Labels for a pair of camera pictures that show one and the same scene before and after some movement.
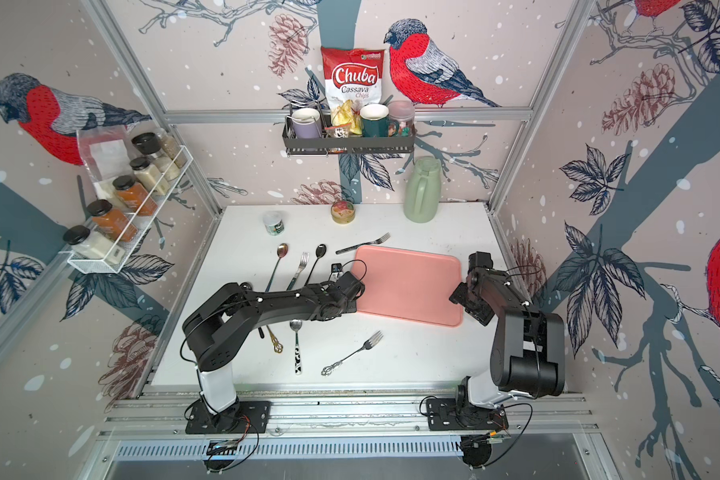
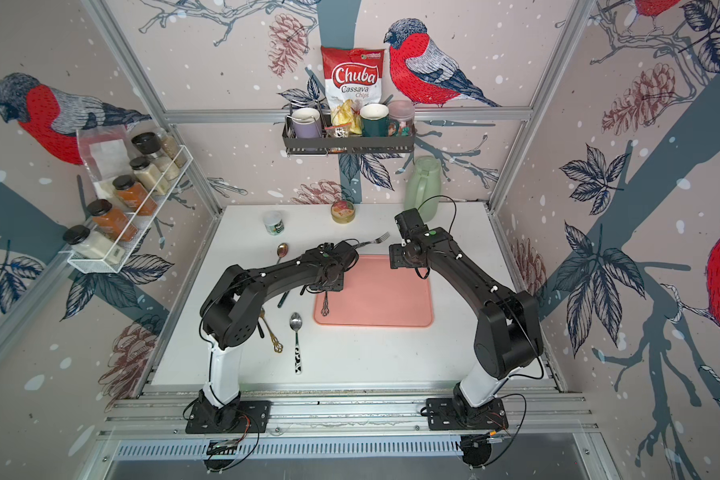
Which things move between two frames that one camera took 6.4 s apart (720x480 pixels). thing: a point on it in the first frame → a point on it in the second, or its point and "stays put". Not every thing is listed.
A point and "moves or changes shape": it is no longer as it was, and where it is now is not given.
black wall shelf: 304,145 stays put
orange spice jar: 109,220 stays put
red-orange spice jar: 133,195 stays put
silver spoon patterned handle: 296,325 stays put
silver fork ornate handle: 369,344 moves or changes shape
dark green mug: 375,121 stays put
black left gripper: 353,307 → 338,287
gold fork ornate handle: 278,348 stays put
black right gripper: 484,312 → 394,257
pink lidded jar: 401,118 stays put
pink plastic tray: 409,285 moves or changes shape
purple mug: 307,123 stays put
